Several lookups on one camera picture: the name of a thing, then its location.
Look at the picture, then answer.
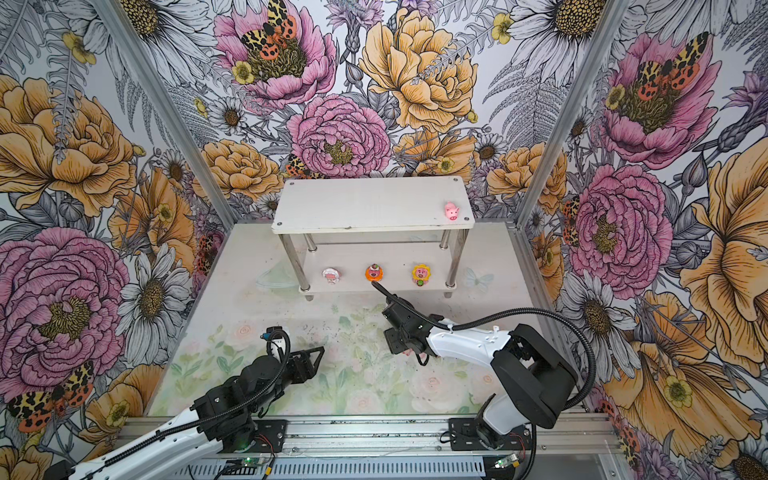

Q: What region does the pink bear yellow flower toy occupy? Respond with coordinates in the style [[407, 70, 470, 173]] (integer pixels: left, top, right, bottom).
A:
[[412, 264, 431, 287]]

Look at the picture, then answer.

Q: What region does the pink bear orange donut toy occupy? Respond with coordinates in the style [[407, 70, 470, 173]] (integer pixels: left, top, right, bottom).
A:
[[365, 263, 384, 282]]

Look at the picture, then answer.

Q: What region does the white hooded pink doll toy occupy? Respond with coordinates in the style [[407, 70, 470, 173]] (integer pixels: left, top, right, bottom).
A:
[[322, 267, 341, 285]]

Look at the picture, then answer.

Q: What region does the pink pig toy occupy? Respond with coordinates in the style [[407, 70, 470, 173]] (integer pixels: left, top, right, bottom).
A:
[[444, 202, 460, 221]]

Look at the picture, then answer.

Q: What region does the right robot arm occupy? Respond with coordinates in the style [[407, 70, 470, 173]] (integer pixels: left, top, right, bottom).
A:
[[382, 296, 593, 450]]

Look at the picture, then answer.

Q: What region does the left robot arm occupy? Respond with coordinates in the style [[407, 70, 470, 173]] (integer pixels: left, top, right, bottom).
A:
[[44, 343, 325, 479]]

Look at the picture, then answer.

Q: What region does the white two-tier shelf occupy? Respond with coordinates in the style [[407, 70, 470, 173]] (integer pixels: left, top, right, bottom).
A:
[[272, 176, 475, 299]]

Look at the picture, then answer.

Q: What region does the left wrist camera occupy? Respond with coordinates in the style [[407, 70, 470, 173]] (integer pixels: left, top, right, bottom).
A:
[[261, 327, 290, 360]]

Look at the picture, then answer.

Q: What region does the right black cable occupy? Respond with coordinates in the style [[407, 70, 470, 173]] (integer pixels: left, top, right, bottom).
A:
[[371, 280, 598, 409]]

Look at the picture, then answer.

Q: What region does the black cable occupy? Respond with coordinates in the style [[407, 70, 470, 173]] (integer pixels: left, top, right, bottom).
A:
[[71, 328, 293, 475], [371, 280, 598, 409]]

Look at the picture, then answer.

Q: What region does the left black cable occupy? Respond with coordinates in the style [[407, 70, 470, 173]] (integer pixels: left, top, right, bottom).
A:
[[71, 328, 293, 475]]

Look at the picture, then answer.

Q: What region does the aluminium front rail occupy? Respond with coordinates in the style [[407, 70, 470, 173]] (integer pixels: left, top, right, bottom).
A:
[[107, 412, 622, 458]]

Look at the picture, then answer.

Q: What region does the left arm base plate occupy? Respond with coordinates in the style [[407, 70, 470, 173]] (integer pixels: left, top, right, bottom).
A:
[[236, 419, 288, 454]]

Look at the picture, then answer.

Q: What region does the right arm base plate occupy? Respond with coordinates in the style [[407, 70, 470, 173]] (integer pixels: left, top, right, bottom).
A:
[[442, 417, 532, 452]]

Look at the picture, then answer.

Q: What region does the white vented cable duct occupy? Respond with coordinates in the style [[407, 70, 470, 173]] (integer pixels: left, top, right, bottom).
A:
[[168, 456, 486, 479]]

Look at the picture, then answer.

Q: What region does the right aluminium corner post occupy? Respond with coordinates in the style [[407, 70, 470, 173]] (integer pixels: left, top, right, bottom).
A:
[[515, 0, 630, 231]]

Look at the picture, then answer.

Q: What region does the aluminium corner post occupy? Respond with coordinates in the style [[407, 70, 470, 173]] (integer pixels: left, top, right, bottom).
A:
[[515, 0, 630, 231], [94, 1, 237, 232]]

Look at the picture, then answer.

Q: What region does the left aluminium corner post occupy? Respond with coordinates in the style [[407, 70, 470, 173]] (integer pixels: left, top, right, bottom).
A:
[[94, 1, 237, 232]]

